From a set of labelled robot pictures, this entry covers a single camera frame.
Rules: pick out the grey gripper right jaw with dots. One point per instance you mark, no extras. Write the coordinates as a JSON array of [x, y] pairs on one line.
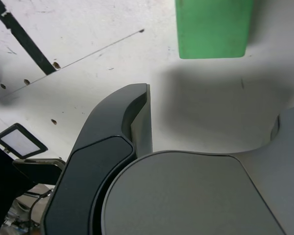
[[186, 195]]

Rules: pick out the green cube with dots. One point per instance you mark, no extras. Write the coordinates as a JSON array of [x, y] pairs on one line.
[[210, 29]]

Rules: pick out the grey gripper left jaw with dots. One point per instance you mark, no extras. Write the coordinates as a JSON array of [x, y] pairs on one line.
[[88, 171]]

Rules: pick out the black seat with metal rim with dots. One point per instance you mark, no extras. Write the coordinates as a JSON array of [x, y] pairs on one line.
[[39, 171]]

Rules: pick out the black tape strip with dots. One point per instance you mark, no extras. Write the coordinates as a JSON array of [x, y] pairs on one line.
[[27, 41]]

